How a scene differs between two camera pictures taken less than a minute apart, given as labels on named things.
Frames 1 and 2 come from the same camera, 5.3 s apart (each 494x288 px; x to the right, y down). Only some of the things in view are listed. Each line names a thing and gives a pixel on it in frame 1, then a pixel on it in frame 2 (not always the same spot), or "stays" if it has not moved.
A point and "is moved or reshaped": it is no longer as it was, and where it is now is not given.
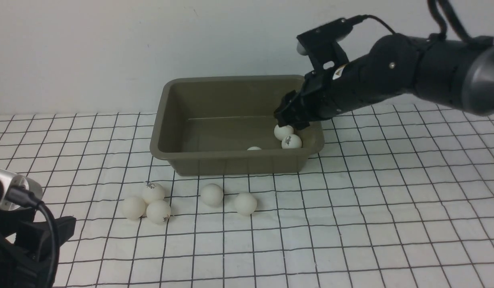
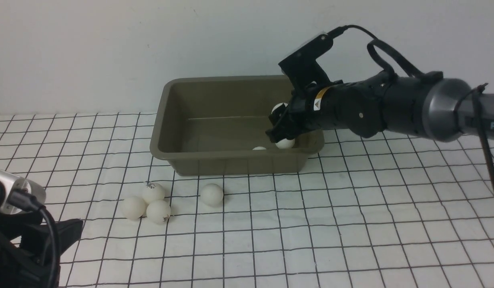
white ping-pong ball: x=133 y=207 stays
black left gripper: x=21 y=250 stays
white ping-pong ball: x=245 y=203 is moved or reshaped
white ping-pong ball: x=211 y=195 stays
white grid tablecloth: x=408 y=196 stays
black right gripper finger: x=293 y=118 → x=284 y=130
